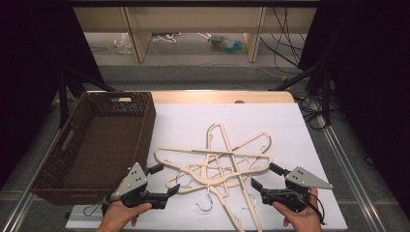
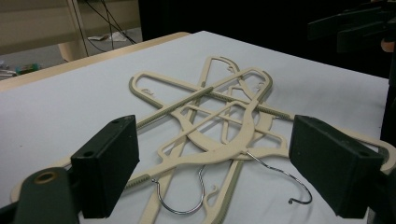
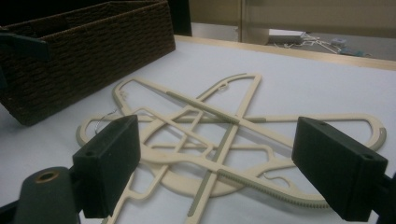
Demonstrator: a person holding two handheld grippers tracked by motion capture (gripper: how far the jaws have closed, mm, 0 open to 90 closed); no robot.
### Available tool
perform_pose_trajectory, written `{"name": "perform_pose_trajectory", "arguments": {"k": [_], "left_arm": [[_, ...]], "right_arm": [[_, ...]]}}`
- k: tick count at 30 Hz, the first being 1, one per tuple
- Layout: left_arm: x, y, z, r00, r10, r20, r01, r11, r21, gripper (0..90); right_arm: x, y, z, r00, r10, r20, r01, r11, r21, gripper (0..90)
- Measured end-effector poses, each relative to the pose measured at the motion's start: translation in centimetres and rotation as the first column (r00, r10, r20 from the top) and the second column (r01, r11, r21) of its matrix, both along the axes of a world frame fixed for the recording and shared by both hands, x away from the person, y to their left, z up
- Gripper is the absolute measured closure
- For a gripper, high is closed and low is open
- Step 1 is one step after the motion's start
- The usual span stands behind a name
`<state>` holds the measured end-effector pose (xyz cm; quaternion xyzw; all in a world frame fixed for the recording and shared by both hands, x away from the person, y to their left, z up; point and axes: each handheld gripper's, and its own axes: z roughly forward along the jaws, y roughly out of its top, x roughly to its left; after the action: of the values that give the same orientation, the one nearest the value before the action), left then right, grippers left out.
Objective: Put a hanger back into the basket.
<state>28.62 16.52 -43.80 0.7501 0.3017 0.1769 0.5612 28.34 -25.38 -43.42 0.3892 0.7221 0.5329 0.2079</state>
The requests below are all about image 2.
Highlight white table mat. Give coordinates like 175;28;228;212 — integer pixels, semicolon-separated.
0;30;396;224

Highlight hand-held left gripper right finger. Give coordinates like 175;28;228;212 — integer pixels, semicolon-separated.
289;114;386;218

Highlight green and blue plastic items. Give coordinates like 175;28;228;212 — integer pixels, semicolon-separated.
15;63;41;76

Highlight white paper scrap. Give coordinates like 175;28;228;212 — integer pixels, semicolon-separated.
87;31;127;43

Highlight beige plastic clothes hanger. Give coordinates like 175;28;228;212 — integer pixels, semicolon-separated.
8;66;314;206
146;55;290;224
128;70;396;216

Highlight black floor cable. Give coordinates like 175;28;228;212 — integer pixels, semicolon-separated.
74;0;92;58
83;0;137;45

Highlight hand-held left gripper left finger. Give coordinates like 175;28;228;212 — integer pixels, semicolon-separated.
70;114;140;219

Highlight black curtain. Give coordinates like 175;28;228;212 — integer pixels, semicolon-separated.
138;0;396;78

